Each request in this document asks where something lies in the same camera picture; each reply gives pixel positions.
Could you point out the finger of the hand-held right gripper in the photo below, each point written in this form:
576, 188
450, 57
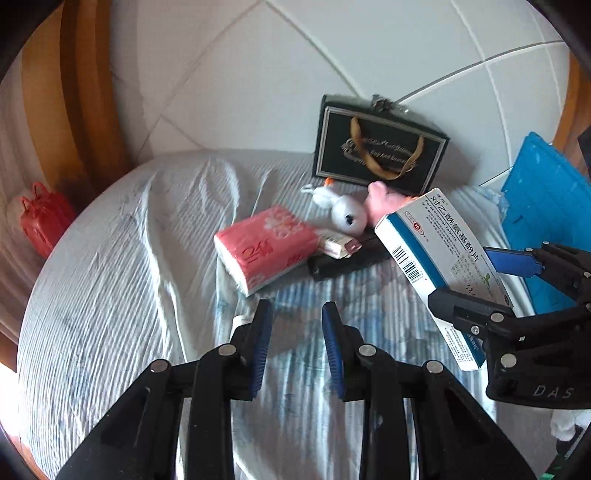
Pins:
466, 311
512, 262

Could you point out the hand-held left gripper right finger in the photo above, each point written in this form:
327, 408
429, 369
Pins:
332, 350

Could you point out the black flat box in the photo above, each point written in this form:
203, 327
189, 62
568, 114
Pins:
341, 270

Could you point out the white plush bunny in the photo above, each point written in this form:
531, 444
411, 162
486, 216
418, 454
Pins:
348, 212

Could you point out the blue plastic storage crate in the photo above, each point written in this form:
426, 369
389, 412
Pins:
545, 207

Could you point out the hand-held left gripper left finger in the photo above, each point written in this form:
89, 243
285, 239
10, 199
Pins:
261, 346

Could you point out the pink tissue pack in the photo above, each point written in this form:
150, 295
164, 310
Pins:
263, 244

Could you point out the red bag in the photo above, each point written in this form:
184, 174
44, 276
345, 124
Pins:
44, 221

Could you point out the black gift bag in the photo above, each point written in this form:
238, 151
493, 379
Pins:
337, 138

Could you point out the wooden wall frame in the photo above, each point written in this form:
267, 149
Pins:
570, 115
83, 92

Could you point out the pink and orange plush toy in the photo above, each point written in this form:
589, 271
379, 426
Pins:
383, 201

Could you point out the white and blue medicine box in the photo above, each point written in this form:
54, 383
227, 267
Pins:
443, 240

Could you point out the white fuzzy cloth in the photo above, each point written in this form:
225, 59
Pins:
565, 422

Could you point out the small white and pink box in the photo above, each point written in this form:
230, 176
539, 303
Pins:
337, 244

